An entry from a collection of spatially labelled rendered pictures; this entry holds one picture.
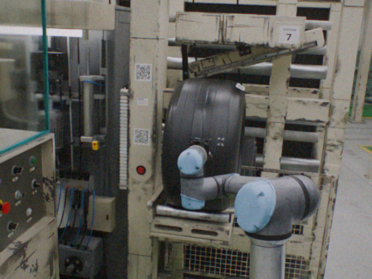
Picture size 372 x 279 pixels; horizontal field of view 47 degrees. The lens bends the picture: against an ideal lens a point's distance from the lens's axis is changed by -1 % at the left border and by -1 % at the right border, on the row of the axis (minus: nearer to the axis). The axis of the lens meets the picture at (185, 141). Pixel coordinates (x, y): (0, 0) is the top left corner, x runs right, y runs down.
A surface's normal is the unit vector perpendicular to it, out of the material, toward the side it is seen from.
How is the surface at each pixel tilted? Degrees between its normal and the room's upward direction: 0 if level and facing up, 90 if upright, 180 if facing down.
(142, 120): 90
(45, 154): 90
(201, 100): 40
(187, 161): 83
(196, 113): 51
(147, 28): 90
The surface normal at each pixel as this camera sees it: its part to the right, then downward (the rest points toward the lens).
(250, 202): -0.87, -0.05
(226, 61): -0.18, 0.24
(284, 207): 0.47, 0.03
